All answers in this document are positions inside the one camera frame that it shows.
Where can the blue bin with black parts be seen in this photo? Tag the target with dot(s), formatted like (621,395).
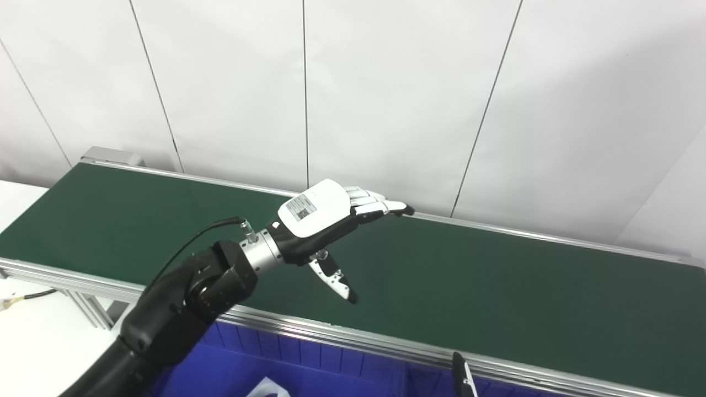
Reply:
(513,390)

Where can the blue bin with white parts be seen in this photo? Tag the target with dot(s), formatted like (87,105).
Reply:
(309,369)

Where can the white square part with hole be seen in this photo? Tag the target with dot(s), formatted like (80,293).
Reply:
(267,389)

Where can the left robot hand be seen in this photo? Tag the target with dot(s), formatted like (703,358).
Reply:
(314,212)

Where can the aluminium conveyor leg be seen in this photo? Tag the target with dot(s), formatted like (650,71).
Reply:
(91,309)

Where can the grey conveyor motor housing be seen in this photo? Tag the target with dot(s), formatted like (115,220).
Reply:
(110,156)

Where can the green conveyor belt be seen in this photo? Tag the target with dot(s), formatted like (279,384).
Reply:
(496,286)

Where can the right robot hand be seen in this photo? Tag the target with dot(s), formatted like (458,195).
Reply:
(463,375)

